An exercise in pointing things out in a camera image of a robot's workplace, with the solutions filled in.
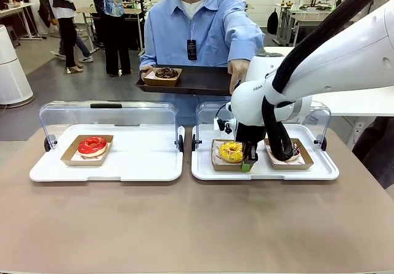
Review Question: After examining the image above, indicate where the clear display lid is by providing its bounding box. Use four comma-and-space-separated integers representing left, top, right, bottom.
39, 100, 185, 153
191, 101, 332, 153

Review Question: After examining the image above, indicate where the yellow sprinkle donut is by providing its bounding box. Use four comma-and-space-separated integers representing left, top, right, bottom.
218, 140, 246, 164

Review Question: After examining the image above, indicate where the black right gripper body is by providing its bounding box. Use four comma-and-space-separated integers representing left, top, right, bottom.
234, 122, 267, 148

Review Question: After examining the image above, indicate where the person in black vest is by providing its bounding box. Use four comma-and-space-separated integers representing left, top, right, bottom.
46, 0, 84, 75

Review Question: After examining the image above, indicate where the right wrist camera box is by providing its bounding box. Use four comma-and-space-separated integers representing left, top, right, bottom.
214, 113, 238, 135

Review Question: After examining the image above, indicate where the brown cardboard donut box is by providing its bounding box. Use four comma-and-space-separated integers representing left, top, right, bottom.
60, 134, 114, 167
211, 138, 247, 172
143, 66, 183, 87
263, 137, 315, 171

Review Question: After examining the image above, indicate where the chocolate sprinkle donut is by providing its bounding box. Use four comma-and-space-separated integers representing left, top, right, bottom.
154, 67, 180, 80

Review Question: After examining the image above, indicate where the person in patterned shirt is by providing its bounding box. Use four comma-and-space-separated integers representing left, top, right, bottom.
90, 0, 136, 76

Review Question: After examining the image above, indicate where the red glazed donut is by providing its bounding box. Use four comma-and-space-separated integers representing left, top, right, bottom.
77, 136, 108, 159

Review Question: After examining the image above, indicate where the black serving tray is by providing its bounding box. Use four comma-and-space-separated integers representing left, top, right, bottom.
135, 64, 244, 97

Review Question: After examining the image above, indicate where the light background desk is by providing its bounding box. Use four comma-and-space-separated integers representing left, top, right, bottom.
0, 2, 42, 41

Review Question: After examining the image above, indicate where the person's left forearm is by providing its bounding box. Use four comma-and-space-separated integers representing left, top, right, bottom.
226, 18, 265, 65

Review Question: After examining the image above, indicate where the white paper liner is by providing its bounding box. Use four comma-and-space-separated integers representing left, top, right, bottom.
266, 146, 306, 166
147, 69, 181, 79
212, 140, 244, 166
75, 143, 111, 162

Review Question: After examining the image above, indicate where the black braided cable sleeve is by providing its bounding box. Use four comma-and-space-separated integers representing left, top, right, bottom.
260, 0, 394, 163

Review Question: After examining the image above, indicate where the seated person in dark trousers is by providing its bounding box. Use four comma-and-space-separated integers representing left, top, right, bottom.
352, 116, 394, 190

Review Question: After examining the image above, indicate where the person's left hand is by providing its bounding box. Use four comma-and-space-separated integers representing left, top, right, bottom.
227, 60, 252, 95

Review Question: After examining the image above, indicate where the black backpack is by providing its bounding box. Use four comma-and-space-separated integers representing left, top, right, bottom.
267, 9, 279, 36

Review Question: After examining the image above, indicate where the black lanyard badge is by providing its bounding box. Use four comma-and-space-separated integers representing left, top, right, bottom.
187, 39, 198, 61

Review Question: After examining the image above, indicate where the person in blue shirt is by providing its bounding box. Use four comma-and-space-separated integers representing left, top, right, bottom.
139, 0, 265, 127

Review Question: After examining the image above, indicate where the white display tray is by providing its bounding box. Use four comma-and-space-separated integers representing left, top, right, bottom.
29, 123, 185, 183
190, 123, 340, 182

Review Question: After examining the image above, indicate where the person's right forearm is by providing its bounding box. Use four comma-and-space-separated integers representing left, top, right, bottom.
139, 47, 159, 71

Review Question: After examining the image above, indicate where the white background work table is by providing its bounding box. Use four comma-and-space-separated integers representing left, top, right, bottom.
275, 4, 333, 47

